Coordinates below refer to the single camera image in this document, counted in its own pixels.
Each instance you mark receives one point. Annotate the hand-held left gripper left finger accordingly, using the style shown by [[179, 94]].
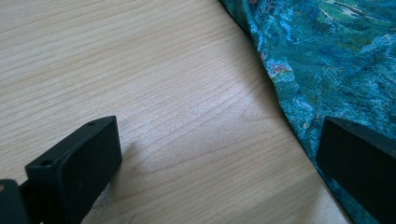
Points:
[[77, 168]]

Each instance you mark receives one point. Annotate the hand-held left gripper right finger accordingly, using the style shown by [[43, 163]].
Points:
[[361, 161]]

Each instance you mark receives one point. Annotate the teal floral shirt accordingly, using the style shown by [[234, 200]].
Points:
[[330, 62]]

